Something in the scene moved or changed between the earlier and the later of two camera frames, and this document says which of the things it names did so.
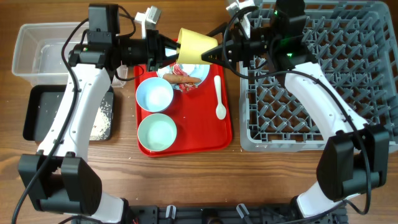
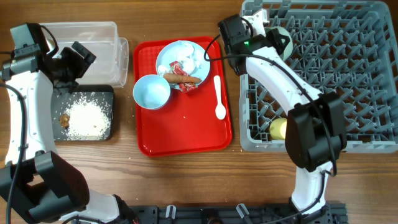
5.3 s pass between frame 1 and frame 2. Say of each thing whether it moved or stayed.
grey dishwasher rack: stayed
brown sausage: stayed
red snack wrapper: stayed
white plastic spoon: stayed
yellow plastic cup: moved
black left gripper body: moved
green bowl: moved
